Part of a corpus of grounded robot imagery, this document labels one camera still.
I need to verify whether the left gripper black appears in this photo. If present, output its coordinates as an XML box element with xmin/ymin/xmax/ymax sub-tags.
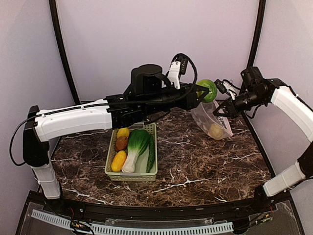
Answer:
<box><xmin>143</xmin><ymin>82</ymin><xmax>210</xmax><ymax>117</ymax></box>

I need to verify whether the clear zip top bag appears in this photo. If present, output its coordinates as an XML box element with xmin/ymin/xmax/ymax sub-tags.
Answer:
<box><xmin>191</xmin><ymin>100</ymin><xmax>233</xmax><ymax>140</ymax></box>

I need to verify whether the yellow green mango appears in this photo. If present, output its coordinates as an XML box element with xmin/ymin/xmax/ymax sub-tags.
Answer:
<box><xmin>197</xmin><ymin>79</ymin><xmax>218</xmax><ymax>103</ymax></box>

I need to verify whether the green white bok choy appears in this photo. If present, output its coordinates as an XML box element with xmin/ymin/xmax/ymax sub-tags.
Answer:
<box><xmin>122</xmin><ymin>129</ymin><xmax>150</xmax><ymax>173</ymax></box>

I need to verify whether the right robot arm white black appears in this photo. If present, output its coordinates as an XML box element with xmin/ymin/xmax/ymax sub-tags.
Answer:
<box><xmin>213</xmin><ymin>67</ymin><xmax>313</xmax><ymax>212</ymax></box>

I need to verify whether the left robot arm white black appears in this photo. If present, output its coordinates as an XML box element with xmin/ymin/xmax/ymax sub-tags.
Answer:
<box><xmin>20</xmin><ymin>62</ymin><xmax>209</xmax><ymax>213</ymax></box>

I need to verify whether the yellow lemon top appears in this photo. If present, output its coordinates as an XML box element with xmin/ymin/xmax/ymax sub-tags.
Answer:
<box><xmin>117</xmin><ymin>128</ymin><xmax>130</xmax><ymax>138</ymax></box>

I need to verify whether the dark green cucumber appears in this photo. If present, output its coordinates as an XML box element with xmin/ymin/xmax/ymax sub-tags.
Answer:
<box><xmin>146</xmin><ymin>135</ymin><xmax>155</xmax><ymax>173</ymax></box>

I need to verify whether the beige plastic basket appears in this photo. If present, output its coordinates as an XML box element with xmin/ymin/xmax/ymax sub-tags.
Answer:
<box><xmin>105</xmin><ymin>123</ymin><xmax>158</xmax><ymax>182</ymax></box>

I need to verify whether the brown potato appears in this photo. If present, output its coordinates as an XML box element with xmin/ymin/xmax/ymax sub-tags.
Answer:
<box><xmin>115</xmin><ymin>136</ymin><xmax>129</xmax><ymax>152</ymax></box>

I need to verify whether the right clear acrylic plate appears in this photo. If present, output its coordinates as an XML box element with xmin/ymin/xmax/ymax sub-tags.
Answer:
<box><xmin>245</xmin><ymin>200</ymin><xmax>300</xmax><ymax>235</ymax></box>

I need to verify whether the clear acrylic plate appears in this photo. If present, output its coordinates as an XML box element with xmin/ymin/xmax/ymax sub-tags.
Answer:
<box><xmin>15</xmin><ymin>202</ymin><xmax>73</xmax><ymax>235</ymax></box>
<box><xmin>245</xmin><ymin>200</ymin><xmax>300</xmax><ymax>235</ymax></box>

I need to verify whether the left clear acrylic plate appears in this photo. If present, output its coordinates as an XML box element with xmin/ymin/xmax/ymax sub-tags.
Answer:
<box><xmin>15</xmin><ymin>202</ymin><xmax>73</xmax><ymax>235</ymax></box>

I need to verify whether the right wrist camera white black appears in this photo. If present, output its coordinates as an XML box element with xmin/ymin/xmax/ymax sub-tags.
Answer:
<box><xmin>214</xmin><ymin>79</ymin><xmax>237</xmax><ymax>100</ymax></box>

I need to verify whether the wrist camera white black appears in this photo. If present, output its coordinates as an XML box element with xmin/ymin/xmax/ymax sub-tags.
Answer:
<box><xmin>166</xmin><ymin>53</ymin><xmax>198</xmax><ymax>90</ymax></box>
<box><xmin>214</xmin><ymin>79</ymin><xmax>237</xmax><ymax>100</ymax></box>

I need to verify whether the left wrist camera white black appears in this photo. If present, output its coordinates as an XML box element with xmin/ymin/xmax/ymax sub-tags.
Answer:
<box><xmin>166</xmin><ymin>53</ymin><xmax>198</xmax><ymax>90</ymax></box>

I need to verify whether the right black frame post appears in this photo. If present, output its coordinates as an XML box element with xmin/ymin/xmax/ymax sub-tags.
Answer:
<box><xmin>246</xmin><ymin>0</ymin><xmax>266</xmax><ymax>68</ymax></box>

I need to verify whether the white slotted cable duct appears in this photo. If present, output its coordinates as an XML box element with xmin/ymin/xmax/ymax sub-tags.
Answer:
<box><xmin>31</xmin><ymin>209</ymin><xmax>234</xmax><ymax>235</ymax></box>

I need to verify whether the black curved front rail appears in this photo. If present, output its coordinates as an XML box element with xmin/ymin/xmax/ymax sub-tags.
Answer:
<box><xmin>26</xmin><ymin>190</ymin><xmax>291</xmax><ymax>221</ymax></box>

